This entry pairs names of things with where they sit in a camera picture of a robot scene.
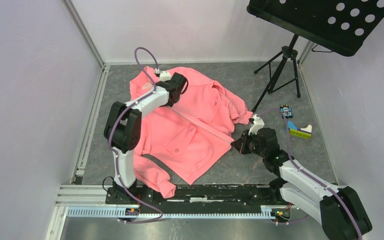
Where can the black music stand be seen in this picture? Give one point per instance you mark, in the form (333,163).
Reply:
(341,26)

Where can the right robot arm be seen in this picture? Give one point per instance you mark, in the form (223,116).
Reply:
(337,208)

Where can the blue yellow small object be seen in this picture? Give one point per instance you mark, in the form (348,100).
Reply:
(295,131)

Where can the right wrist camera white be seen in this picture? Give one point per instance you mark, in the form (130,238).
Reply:
(257,123)

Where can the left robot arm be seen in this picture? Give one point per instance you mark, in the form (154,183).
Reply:
(124,122)

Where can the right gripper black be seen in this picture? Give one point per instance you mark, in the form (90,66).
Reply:
(239,143)

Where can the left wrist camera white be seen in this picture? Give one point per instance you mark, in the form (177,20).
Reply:
(162,75)

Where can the pink zip-up jacket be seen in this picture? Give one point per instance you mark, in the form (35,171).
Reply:
(190,136)

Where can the white object behind arm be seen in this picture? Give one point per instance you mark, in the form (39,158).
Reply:
(307,129)

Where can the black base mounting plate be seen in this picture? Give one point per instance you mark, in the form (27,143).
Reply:
(212,199)

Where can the small black blue toy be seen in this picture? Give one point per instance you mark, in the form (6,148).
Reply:
(286,110)

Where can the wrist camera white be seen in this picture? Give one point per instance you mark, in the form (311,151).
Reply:
(257,123)
(162,75)

